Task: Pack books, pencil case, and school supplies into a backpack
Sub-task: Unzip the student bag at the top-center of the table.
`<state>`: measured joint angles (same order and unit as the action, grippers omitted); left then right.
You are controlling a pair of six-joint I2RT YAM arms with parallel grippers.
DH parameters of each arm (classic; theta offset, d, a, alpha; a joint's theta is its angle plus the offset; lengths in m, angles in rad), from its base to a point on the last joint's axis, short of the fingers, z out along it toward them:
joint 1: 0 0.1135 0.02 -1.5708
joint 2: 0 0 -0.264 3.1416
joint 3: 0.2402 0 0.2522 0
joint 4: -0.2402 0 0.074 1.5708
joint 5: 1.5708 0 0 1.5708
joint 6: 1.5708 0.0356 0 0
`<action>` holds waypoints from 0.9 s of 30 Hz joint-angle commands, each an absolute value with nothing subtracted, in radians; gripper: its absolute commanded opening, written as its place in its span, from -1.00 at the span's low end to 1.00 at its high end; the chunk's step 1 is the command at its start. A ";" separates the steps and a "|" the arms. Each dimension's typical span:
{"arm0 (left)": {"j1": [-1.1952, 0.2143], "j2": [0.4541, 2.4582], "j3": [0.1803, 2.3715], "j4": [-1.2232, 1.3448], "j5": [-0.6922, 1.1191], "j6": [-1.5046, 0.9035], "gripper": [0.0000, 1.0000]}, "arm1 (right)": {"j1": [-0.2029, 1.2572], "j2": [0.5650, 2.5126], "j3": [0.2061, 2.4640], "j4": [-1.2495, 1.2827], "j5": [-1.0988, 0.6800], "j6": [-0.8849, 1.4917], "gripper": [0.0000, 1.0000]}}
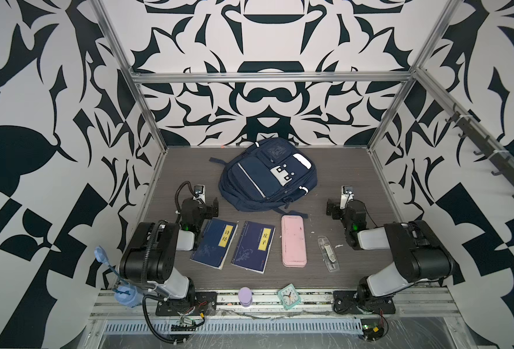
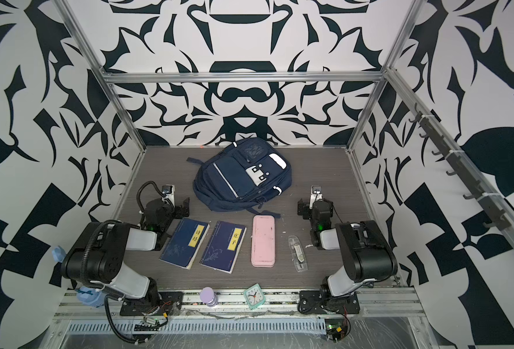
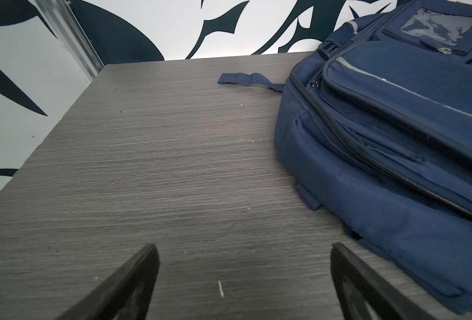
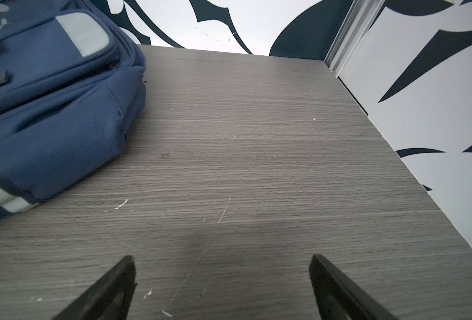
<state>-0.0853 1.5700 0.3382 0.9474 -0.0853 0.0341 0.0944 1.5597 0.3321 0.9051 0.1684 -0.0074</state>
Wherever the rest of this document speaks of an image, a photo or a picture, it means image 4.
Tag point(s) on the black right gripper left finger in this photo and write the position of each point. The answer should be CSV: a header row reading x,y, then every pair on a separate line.
x,y
108,298

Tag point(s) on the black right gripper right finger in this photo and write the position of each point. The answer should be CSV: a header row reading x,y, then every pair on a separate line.
x,y
338,297

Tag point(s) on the navy blue school backpack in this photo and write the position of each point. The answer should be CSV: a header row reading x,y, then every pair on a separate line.
x,y
71,86

